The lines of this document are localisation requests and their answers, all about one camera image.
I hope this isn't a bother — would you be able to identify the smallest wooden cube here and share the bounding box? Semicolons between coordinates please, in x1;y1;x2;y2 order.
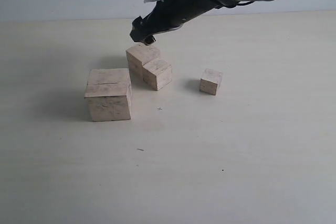
199;69;223;95

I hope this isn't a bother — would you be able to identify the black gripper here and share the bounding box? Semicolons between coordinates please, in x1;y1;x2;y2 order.
130;0;223;45

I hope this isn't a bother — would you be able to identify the third largest wooden cube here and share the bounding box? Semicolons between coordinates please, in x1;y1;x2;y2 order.
142;58;172;91

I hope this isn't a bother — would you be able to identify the second largest wooden cube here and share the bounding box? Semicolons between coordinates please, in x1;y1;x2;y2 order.
125;44;161;79

